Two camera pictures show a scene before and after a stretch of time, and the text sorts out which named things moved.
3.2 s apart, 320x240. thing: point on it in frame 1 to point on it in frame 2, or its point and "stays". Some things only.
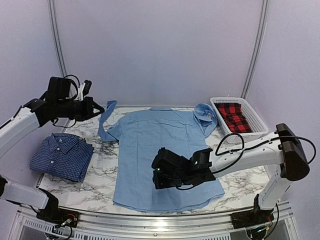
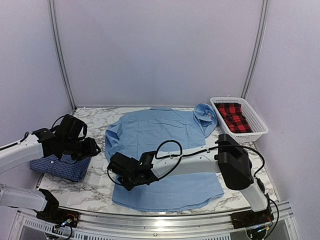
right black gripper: (159, 182) to (128, 185)
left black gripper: (88, 103) to (90, 149)
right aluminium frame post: (260, 43) stays
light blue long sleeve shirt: (139, 134) stays
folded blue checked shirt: (62, 155) stays
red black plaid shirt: (233, 116) stays
